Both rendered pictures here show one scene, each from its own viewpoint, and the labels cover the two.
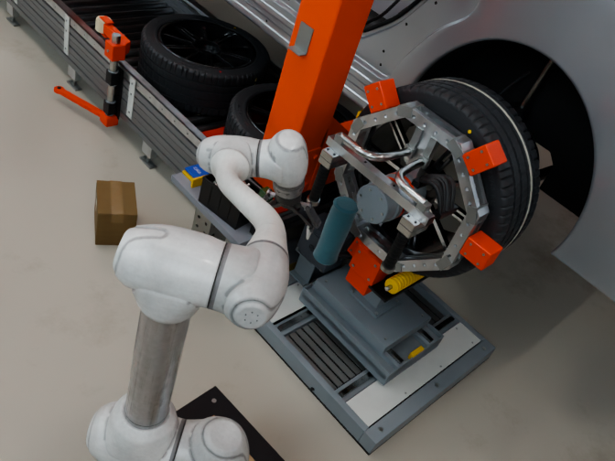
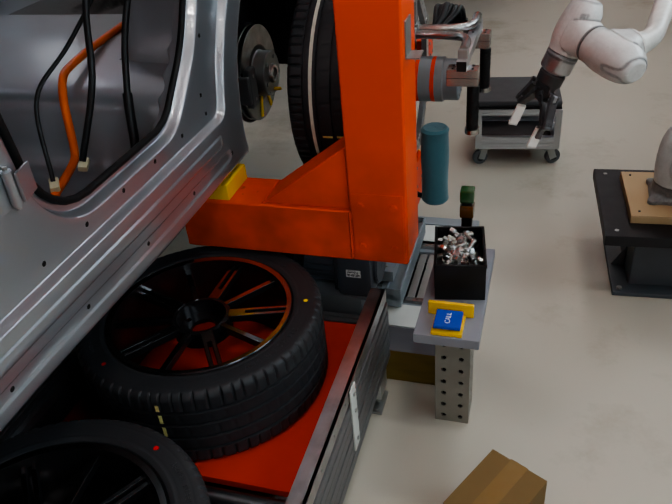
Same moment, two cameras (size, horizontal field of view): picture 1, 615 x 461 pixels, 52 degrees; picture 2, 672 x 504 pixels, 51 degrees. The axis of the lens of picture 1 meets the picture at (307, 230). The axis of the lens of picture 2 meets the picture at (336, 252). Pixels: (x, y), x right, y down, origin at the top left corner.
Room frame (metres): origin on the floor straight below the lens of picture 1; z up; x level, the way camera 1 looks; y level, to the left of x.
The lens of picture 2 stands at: (2.60, 1.77, 1.65)
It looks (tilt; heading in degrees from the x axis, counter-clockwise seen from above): 33 degrees down; 255
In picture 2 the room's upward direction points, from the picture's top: 6 degrees counter-clockwise
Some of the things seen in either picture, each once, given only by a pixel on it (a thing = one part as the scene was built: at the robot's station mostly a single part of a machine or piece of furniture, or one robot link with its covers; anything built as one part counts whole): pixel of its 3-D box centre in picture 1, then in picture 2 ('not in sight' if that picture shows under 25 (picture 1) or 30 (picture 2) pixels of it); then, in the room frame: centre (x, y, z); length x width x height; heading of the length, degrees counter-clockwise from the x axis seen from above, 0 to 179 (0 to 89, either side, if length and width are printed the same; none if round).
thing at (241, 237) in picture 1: (221, 205); (457, 292); (1.87, 0.34, 0.44); 0.43 x 0.17 x 0.03; 56
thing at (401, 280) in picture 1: (411, 274); not in sight; (1.78, -0.41, 0.51); 0.29 x 0.06 x 0.06; 146
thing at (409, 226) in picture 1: (415, 222); (476, 38); (1.50, -0.28, 0.93); 0.09 x 0.05 x 0.05; 146
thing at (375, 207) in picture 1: (392, 196); (427, 78); (1.71, -0.22, 0.85); 0.21 x 0.14 x 0.14; 146
